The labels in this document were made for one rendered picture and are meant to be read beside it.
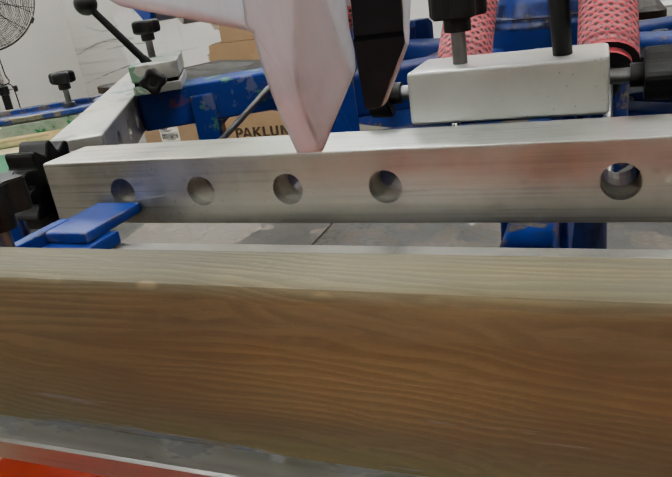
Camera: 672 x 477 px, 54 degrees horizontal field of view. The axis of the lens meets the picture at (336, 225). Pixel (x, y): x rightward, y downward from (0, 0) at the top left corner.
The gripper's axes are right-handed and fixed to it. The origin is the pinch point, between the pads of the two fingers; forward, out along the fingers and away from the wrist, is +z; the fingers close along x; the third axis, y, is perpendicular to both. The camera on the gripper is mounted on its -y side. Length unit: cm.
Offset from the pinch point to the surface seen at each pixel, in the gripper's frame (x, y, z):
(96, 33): -411, 356, 12
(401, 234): -254, 81, 111
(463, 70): -26.3, 2.6, 4.1
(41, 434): 1.7, 14.3, 12.3
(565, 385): 1.0, -4.9, 8.4
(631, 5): -47.7, -7.8, 3.1
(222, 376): 1.0, 6.0, 9.3
